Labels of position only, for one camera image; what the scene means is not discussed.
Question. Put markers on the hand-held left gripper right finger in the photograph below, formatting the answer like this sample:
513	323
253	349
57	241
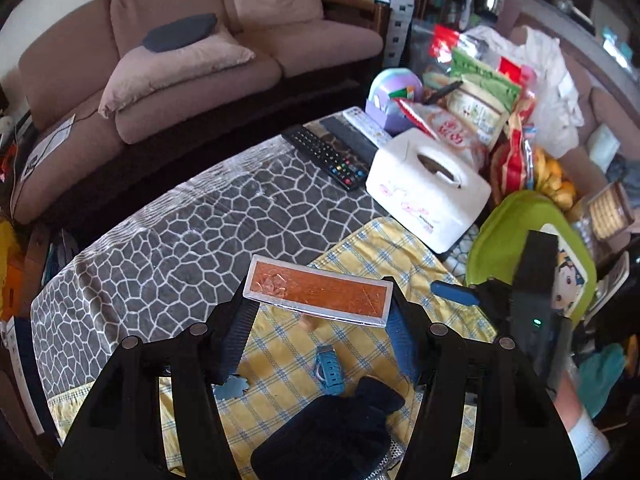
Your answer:
405	345

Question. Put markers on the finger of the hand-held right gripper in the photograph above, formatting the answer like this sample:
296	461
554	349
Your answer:
452	292

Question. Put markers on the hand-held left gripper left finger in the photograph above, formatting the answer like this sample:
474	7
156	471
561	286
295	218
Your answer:
235	345

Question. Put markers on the orange card box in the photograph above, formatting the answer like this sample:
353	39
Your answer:
320	290

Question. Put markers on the person's right forearm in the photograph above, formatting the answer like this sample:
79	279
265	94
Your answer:
570	402

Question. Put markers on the light blue flower-shaped piece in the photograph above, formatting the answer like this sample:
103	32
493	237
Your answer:
232	387

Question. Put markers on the yellow checkered cloth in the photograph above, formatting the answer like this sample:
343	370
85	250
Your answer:
280	360

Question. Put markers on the green plastic box cartoon label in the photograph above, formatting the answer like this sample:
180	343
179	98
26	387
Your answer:
500	240

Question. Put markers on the blue wrist watch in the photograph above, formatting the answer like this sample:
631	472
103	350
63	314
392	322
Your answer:
327	367

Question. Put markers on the teal cloth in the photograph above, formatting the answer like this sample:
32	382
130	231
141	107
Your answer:
600	375

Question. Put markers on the white tissue box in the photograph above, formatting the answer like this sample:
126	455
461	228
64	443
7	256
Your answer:
425	195

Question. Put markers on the silver textured pouch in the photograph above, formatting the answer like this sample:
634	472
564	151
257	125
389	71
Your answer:
386	456

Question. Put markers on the clear box of biscuits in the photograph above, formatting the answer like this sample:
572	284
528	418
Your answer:
607	212

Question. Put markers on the dark blue knit pouch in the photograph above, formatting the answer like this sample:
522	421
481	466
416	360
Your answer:
325	435

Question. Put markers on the white snack bag red print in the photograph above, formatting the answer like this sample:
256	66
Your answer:
450	132

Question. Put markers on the black remote coloured buttons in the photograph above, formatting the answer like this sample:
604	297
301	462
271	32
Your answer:
325	157

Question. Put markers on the plain dark remote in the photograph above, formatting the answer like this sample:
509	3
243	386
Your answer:
350	137

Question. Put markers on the white remote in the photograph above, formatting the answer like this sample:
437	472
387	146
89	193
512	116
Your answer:
367	122

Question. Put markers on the green white snack bag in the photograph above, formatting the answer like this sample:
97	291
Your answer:
482	95

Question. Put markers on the purple plastic container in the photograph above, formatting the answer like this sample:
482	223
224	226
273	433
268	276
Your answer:
390	90

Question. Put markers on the brown armchair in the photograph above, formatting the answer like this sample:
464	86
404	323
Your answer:
605	105

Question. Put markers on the white crumpled cloth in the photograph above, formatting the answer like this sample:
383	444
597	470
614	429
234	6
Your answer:
550	85

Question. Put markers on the white paper sheet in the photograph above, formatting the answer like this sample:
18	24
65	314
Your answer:
47	147

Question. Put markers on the white tall carton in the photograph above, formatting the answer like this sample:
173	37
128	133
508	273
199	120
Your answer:
401	25

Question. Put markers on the light pink pillow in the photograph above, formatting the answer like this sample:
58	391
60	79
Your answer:
165	70

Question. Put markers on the dark grey cushion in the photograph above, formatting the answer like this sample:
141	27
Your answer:
180	32

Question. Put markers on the brown sofa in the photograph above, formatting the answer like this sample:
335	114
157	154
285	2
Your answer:
65	60

